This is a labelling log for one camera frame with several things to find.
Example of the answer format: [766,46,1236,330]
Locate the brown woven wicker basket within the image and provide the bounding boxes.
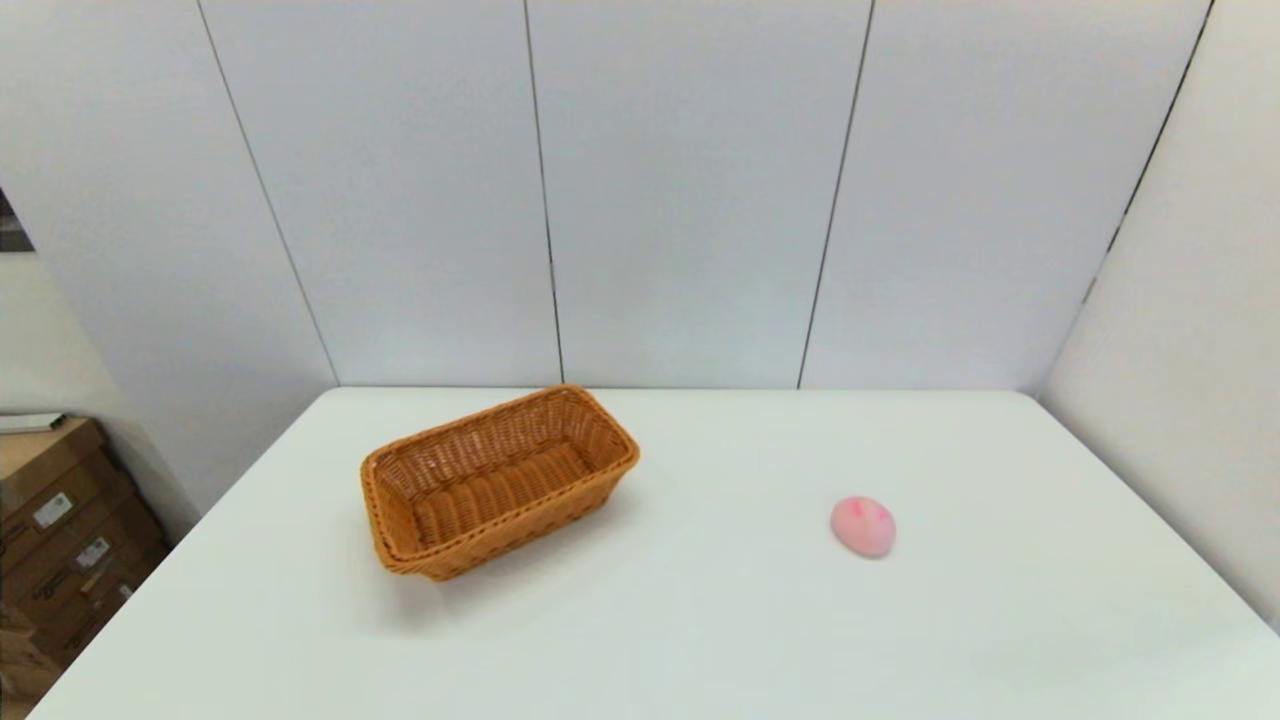
[360,384,641,582]

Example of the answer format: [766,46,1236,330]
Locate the pink peach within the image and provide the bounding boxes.
[830,495,897,559]

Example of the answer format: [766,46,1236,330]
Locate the brown cardboard box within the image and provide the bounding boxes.
[0,418,109,516]
[0,465,151,601]
[0,520,171,669]
[0,600,63,720]

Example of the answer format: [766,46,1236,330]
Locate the dark framed wall panel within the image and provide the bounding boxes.
[0,190,36,254]

